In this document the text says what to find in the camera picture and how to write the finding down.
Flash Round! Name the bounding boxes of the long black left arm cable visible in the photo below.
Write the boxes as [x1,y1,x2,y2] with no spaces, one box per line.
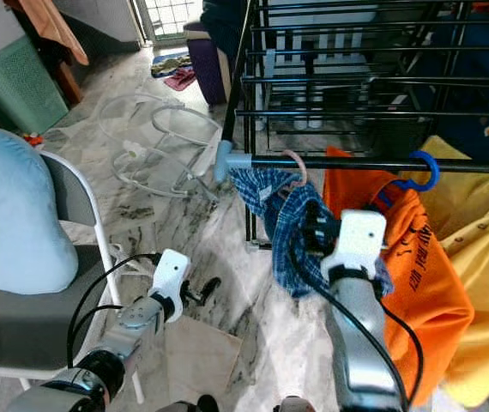
[63,252,162,371]

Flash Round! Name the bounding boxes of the white wire bouncer frame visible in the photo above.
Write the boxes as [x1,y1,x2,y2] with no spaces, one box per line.
[96,92,220,201]

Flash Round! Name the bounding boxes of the blue checked shorts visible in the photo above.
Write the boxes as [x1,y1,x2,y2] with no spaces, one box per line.
[228,167,396,300]

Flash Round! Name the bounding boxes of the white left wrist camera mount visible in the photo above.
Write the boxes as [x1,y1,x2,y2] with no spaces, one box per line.
[149,248,190,304]

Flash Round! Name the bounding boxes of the brown wooden stand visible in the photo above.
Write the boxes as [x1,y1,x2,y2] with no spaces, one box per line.
[57,59,88,107]

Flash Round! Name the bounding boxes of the blue bedding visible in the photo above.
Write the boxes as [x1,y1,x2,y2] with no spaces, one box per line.
[389,0,489,165]

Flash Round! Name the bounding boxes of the colourful door mat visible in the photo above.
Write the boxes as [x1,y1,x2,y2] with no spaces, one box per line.
[151,49,195,77]

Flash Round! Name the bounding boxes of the white folding chair grey seat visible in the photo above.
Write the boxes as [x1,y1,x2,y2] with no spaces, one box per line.
[0,149,148,405]

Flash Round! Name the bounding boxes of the white door grille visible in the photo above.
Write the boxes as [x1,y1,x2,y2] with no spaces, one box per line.
[136,0,203,45]

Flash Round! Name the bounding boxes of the robot right leg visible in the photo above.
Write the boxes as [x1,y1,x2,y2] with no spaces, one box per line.
[278,397,319,412]

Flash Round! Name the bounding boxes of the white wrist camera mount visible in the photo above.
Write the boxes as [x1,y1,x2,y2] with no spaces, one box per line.
[149,248,190,304]
[319,208,388,281]

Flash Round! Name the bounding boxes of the maroon floor cloth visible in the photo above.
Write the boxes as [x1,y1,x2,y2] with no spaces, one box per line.
[163,66,200,94]

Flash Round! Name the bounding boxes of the green laundry basket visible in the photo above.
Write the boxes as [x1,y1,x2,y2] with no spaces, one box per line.
[0,0,70,136]

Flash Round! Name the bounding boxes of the purple armchair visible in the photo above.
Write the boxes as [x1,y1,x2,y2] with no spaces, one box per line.
[184,0,246,106]

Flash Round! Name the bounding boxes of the short black left arm cable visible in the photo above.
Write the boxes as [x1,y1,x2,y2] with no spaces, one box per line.
[74,304,126,345]

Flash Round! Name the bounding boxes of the peach cloth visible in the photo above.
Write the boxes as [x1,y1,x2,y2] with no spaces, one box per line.
[8,0,90,69]

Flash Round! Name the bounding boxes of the short black arm cable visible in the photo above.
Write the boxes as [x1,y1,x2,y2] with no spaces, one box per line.
[74,304,126,345]
[381,304,425,405]

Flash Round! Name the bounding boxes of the black metal drying rack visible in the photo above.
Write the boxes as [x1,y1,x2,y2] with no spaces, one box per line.
[214,0,489,251]

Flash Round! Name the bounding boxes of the light blue pillow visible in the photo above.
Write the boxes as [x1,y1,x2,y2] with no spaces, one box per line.
[0,124,82,298]

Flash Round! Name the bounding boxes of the short black right arm cable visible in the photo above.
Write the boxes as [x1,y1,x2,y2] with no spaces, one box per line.
[381,304,425,405]

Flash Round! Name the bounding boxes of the reddish pink plastic hanger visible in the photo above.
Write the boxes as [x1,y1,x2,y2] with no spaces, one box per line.
[281,149,311,186]

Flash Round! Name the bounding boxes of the robot left leg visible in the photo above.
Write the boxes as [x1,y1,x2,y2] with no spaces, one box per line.
[175,396,220,412]

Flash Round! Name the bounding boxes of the robot leg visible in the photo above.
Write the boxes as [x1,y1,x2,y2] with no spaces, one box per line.
[278,397,319,412]
[175,396,220,412]

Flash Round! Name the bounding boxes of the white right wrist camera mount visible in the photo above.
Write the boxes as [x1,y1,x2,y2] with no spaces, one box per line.
[319,208,388,281]

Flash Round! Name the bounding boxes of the orange shirt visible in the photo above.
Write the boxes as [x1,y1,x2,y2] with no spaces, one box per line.
[321,145,476,405]

